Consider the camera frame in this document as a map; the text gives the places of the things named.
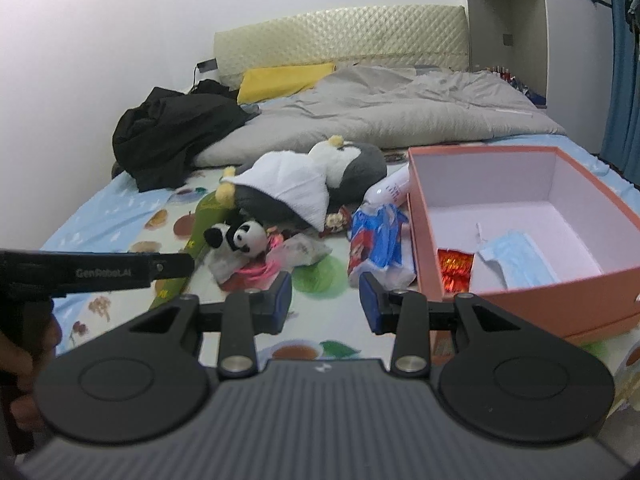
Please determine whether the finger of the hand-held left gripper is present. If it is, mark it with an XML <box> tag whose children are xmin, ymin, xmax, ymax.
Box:
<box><xmin>150</xmin><ymin>252</ymin><xmax>195</xmax><ymax>286</ymax></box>

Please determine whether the cream quilted headboard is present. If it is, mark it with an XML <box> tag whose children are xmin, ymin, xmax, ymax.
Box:
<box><xmin>214</xmin><ymin>5</ymin><xmax>468</xmax><ymax>92</ymax></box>

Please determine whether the white wardrobe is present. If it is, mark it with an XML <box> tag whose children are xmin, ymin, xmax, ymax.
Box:
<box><xmin>462</xmin><ymin>0</ymin><xmax>616</xmax><ymax>108</ymax></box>

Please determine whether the green long plush toy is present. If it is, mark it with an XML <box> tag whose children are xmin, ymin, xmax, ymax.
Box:
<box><xmin>150</xmin><ymin>192</ymin><xmax>236</xmax><ymax>311</ymax></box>

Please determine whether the black wall charger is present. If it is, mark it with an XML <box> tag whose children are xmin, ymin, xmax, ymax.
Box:
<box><xmin>192</xmin><ymin>59</ymin><xmax>220</xmax><ymax>95</ymax></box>

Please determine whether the group of small bottles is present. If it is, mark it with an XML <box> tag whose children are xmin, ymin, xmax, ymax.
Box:
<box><xmin>487</xmin><ymin>64</ymin><xmax>546</xmax><ymax>106</ymax></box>

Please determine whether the fruit printed bedsheet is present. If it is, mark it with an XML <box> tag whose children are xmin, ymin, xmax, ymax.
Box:
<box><xmin>40</xmin><ymin>95</ymin><xmax>640</xmax><ymax>461</ymax></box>

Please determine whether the white plastic bag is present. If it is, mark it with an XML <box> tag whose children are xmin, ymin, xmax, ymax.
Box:
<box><xmin>207</xmin><ymin>232</ymin><xmax>333</xmax><ymax>282</ymax></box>

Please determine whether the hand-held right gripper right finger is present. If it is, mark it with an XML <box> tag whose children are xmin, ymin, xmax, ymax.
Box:
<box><xmin>359</xmin><ymin>271</ymin><xmax>522</xmax><ymax>380</ymax></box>

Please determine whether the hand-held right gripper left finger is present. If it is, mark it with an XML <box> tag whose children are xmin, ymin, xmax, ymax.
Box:
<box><xmin>129</xmin><ymin>271</ymin><xmax>293</xmax><ymax>380</ymax></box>

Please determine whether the blue curtain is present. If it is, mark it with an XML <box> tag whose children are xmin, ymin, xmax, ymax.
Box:
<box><xmin>597</xmin><ymin>0</ymin><xmax>640</xmax><ymax>186</ymax></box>

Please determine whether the blue red plastic packet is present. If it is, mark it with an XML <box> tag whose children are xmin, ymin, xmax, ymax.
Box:
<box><xmin>346</xmin><ymin>203</ymin><xmax>418</xmax><ymax>291</ymax></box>

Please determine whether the grey penguin plush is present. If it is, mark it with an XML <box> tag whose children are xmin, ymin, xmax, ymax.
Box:
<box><xmin>216</xmin><ymin>135</ymin><xmax>388</xmax><ymax>226</ymax></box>

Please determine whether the pink cloth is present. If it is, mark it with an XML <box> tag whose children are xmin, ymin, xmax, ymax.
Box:
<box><xmin>220</xmin><ymin>252</ymin><xmax>281</xmax><ymax>292</ymax></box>

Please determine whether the white towel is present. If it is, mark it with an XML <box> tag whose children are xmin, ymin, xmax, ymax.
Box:
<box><xmin>220</xmin><ymin>151</ymin><xmax>330</xmax><ymax>233</ymax></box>

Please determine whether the panda plush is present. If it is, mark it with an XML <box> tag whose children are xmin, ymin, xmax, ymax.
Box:
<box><xmin>203</xmin><ymin>221</ymin><xmax>271</xmax><ymax>258</ymax></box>

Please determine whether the pink cardboard box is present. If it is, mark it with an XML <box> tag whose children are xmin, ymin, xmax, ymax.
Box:
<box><xmin>406</xmin><ymin>146</ymin><xmax>640</xmax><ymax>345</ymax></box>

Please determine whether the person's left hand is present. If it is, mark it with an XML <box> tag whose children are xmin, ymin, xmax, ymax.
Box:
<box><xmin>0</xmin><ymin>305</ymin><xmax>64</xmax><ymax>433</ymax></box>

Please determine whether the yellow pillow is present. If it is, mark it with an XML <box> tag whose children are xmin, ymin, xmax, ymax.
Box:
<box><xmin>237</xmin><ymin>62</ymin><xmax>337</xmax><ymax>106</ymax></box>

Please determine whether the red snack packet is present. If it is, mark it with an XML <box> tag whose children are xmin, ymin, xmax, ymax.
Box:
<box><xmin>437</xmin><ymin>249</ymin><xmax>475</xmax><ymax>293</ymax></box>

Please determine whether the white spray bottle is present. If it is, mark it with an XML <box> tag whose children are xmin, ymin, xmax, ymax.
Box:
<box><xmin>362</xmin><ymin>165</ymin><xmax>412</xmax><ymax>208</ymax></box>

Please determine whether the small brown doll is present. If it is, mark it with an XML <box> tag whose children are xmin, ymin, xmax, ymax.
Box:
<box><xmin>320</xmin><ymin>206</ymin><xmax>354</xmax><ymax>239</ymax></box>

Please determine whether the blue face mask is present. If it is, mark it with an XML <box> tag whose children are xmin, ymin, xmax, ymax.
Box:
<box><xmin>472</xmin><ymin>222</ymin><xmax>563</xmax><ymax>291</ymax></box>

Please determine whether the grey duvet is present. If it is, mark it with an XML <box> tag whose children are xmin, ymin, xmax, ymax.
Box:
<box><xmin>192</xmin><ymin>65</ymin><xmax>567</xmax><ymax>168</ymax></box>

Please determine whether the black clothing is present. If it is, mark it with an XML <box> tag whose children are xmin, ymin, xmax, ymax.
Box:
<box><xmin>112</xmin><ymin>79</ymin><xmax>261</xmax><ymax>193</ymax></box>

